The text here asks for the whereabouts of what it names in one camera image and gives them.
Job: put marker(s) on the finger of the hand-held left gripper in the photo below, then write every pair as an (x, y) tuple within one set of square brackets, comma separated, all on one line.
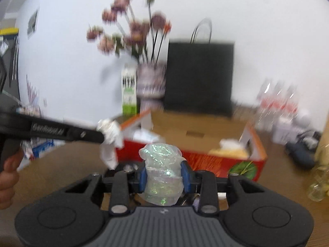
[(82, 134)]

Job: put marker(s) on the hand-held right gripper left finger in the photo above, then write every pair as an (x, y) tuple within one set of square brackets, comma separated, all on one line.
[(143, 181)]

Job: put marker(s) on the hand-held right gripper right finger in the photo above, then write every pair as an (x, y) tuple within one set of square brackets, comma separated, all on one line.
[(185, 177)]

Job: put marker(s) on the iridescent clear plastic wrapper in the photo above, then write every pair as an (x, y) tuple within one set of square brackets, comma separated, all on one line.
[(162, 169)]

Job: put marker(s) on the white tissue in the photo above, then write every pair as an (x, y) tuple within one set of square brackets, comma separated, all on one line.
[(110, 136)]

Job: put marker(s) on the red cardboard box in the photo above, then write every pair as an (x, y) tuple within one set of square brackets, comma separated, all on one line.
[(210, 162)]

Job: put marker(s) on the person's left hand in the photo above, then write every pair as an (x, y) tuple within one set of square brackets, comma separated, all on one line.
[(9, 185)]

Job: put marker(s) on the blue and white boxes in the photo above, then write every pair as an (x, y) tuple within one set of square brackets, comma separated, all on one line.
[(42, 148)]

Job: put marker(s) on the yellow sponge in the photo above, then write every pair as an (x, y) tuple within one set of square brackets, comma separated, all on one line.
[(228, 152)]

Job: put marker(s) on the white fluffy ball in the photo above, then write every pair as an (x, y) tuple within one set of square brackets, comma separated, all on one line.
[(230, 142)]

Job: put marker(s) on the white green milk carton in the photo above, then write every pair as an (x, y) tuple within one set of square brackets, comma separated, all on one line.
[(129, 90)]

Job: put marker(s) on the mottled purple ceramic vase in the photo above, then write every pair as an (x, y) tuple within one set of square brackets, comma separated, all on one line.
[(151, 82)]

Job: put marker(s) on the black paper bag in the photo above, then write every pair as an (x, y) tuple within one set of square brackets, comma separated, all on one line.
[(200, 77)]

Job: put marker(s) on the clear water bottle red label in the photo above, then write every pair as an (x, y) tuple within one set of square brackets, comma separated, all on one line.
[(292, 101), (279, 100), (266, 103)]

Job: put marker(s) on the dark blue glasses case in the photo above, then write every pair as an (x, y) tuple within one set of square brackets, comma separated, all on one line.
[(300, 155)]

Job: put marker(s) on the dried pink rose bouquet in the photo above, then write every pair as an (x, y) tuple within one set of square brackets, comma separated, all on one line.
[(138, 30)]

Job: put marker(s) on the white round ball device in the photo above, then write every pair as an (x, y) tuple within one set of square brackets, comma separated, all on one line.
[(303, 118)]

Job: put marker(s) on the yellow thermos jug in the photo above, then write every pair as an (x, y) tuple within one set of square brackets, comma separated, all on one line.
[(323, 149)]

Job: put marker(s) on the grey wall panel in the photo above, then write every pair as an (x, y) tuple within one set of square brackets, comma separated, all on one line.
[(32, 23)]

